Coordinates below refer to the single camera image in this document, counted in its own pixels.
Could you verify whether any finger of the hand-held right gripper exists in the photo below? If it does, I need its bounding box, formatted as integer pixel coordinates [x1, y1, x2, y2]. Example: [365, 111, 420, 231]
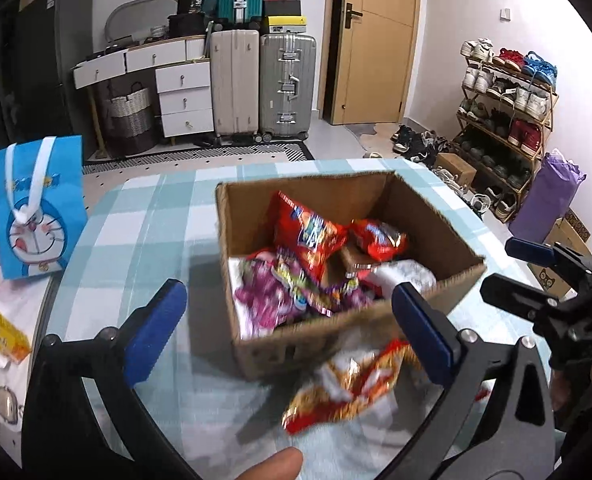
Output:
[480, 274, 578, 332]
[505, 237, 592, 282]

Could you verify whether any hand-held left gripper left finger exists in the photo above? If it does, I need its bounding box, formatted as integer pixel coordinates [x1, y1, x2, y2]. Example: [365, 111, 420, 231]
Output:
[21, 279, 202, 480]

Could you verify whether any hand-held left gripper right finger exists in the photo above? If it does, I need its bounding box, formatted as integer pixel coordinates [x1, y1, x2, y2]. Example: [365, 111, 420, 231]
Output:
[380, 282, 557, 480]

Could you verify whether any white red snack packet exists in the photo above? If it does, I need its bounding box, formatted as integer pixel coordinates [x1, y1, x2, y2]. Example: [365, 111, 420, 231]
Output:
[371, 259, 437, 297]

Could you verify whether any yellow red noodle snack packet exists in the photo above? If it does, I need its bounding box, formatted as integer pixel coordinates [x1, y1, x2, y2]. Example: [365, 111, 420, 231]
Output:
[281, 339, 423, 436]

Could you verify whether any brown cardboard box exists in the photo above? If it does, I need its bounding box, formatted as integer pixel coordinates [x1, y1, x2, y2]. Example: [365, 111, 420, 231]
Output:
[215, 170, 487, 381]

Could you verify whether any red snack packet with barcode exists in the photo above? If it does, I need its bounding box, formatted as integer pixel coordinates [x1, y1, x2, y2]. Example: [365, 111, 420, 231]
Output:
[350, 218, 409, 262]

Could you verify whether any purple snack packet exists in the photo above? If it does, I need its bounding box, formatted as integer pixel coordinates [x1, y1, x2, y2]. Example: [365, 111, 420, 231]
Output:
[233, 252, 327, 335]

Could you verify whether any red snack packet blue logo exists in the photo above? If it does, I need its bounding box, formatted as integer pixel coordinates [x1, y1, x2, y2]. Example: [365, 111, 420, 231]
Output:
[273, 191, 349, 283]

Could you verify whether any person's right hand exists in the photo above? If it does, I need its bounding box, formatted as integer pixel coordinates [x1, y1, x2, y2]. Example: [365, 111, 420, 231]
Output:
[550, 367, 579, 431]

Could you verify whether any person's left hand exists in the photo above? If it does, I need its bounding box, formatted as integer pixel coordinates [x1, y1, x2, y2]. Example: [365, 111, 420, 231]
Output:
[238, 447, 304, 480]

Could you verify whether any cardboard box with cat print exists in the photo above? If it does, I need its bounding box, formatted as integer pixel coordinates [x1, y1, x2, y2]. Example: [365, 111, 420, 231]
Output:
[528, 207, 592, 301]

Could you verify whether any purple bag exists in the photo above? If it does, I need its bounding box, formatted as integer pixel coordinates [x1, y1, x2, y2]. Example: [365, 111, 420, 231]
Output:
[508, 149, 587, 244]

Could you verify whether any small plain cardboard box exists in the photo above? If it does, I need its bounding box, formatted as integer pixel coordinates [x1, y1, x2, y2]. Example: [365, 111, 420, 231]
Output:
[433, 152, 478, 189]

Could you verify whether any yellow packet at table edge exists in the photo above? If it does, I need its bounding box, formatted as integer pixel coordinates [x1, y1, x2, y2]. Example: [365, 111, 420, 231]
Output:
[0, 305, 32, 363]

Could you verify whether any shoe rack with shoes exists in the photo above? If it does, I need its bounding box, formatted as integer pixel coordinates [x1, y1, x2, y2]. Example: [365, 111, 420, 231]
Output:
[456, 39, 558, 218]

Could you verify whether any group of loose dark shoes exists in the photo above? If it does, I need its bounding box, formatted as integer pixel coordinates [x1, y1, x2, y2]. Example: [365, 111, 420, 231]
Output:
[390, 124, 453, 169]

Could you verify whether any white printed cloth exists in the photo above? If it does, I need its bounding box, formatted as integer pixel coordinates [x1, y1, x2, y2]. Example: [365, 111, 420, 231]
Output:
[0, 280, 47, 453]

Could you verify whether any blue cartoon tote bag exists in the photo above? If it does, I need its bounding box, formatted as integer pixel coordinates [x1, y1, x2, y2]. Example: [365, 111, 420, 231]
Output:
[0, 135, 89, 281]

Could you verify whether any woven laundry basket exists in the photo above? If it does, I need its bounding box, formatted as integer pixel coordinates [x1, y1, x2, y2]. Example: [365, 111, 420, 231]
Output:
[103, 82, 157, 157]

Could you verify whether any white drawer cabinet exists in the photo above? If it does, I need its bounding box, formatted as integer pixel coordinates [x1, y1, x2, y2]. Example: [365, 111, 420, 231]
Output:
[73, 35, 214, 139]

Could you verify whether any beige suitcase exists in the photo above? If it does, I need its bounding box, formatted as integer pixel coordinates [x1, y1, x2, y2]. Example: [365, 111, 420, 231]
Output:
[210, 29, 261, 144]

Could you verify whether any wooden door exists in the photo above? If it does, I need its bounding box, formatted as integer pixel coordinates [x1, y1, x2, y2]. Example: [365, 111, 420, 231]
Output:
[321, 0, 422, 126]

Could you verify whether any silver suitcase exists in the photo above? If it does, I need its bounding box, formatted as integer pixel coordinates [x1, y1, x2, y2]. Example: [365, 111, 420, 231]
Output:
[258, 32, 318, 142]

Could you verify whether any black wardrobe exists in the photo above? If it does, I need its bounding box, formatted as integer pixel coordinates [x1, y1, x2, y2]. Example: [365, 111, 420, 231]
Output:
[0, 0, 94, 161]

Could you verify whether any white arched mirror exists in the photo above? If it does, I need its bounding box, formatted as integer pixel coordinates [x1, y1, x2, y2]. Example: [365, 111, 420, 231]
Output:
[105, 0, 179, 44]

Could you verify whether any yellow white shoe box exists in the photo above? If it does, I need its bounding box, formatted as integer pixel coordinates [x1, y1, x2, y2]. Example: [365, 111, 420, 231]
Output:
[266, 15, 310, 36]

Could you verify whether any black shoe box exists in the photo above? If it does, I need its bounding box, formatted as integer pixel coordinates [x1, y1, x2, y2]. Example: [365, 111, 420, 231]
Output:
[263, 0, 302, 17]

